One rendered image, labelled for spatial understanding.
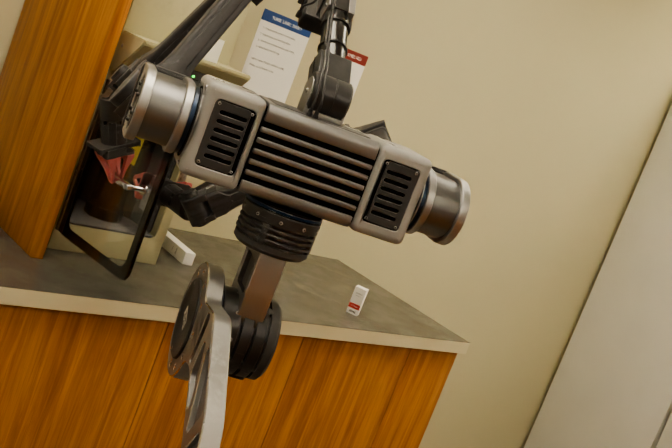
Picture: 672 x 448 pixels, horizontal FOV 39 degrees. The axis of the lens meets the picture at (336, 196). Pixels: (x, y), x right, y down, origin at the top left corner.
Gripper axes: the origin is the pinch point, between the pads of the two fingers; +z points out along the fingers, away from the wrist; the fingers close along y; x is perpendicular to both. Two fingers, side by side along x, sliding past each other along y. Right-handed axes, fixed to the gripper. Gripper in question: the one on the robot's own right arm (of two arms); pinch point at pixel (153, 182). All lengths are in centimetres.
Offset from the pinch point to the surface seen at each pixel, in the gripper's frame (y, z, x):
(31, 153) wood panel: 27.2, 12.9, 2.8
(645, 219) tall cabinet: -291, 40, -28
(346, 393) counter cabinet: -74, -21, 44
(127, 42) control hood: 19.0, 1.5, -31.3
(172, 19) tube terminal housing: 7.3, 5.8, -39.9
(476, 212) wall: -186, 52, -7
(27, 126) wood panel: 27.3, 19.7, -2.1
